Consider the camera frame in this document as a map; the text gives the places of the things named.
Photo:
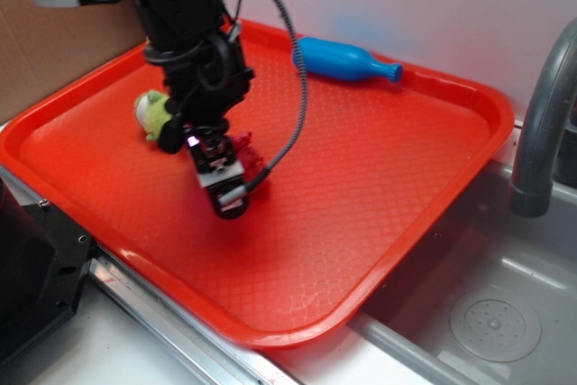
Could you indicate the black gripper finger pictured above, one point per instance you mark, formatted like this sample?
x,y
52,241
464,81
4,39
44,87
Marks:
x,y
172,134

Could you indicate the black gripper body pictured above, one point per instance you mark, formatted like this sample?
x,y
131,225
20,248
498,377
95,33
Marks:
x,y
204,81

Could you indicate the red paper ball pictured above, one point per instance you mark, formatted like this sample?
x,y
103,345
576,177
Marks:
x,y
252,161

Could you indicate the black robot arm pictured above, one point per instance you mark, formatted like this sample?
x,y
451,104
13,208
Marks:
x,y
169,24

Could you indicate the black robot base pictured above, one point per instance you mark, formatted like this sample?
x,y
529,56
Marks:
x,y
45,258

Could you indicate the green plush toy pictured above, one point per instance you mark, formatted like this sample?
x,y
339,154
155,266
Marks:
x,y
151,113

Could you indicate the blue plastic bottle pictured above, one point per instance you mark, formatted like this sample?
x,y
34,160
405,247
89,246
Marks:
x,y
343,61

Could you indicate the brown cardboard panel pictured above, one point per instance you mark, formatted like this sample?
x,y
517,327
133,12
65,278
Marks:
x,y
44,49

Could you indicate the red plastic tray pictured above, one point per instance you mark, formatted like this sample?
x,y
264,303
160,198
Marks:
x,y
375,166

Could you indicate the grey faucet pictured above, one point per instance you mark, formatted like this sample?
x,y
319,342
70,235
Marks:
x,y
546,151

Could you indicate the grey plastic sink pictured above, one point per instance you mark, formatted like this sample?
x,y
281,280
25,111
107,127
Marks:
x,y
479,244

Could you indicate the sink drain cover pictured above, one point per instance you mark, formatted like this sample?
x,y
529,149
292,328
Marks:
x,y
495,327

